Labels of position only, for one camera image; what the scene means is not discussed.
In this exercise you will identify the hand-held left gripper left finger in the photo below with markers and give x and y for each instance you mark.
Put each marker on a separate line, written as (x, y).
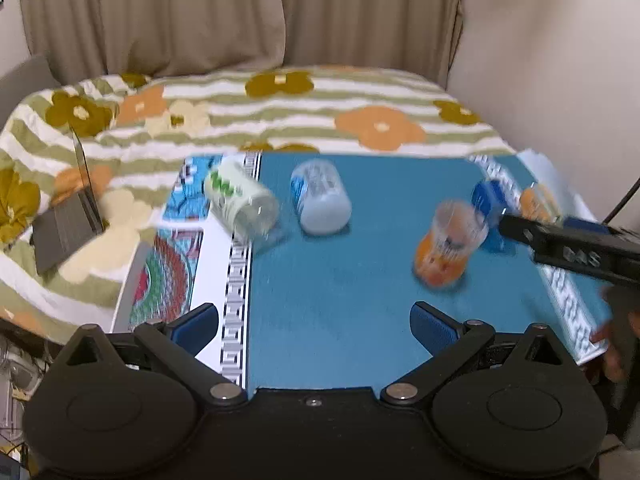
(197, 323)

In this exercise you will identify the green label clear cup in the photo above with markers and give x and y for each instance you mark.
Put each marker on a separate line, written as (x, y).
(240, 200)

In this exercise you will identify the small orange label cup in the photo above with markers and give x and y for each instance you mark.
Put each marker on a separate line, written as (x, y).
(537, 205)

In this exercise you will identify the grey laptop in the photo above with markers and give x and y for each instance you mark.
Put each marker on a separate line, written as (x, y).
(67, 230)

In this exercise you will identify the orange label clear cup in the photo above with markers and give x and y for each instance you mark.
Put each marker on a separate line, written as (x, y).
(447, 247)

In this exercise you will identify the teal table mat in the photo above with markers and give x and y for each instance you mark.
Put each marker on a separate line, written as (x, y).
(360, 280)

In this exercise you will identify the blue label clear cup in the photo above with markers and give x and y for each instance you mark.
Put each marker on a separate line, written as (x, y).
(490, 210)

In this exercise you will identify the blue white label cup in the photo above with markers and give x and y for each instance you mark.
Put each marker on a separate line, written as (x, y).
(320, 195)

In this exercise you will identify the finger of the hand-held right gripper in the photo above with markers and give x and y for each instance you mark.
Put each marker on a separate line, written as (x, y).
(527, 234)

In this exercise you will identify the beige curtain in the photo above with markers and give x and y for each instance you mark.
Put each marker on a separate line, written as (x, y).
(225, 15)

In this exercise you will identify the floral striped blanket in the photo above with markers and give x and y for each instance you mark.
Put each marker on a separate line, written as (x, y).
(300, 110)

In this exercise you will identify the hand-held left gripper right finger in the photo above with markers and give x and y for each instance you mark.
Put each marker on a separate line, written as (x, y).
(429, 325)

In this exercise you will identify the colourful patterned cloth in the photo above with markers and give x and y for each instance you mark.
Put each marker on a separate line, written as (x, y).
(172, 265)

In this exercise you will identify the person's right hand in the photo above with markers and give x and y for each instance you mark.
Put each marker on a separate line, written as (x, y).
(612, 357)

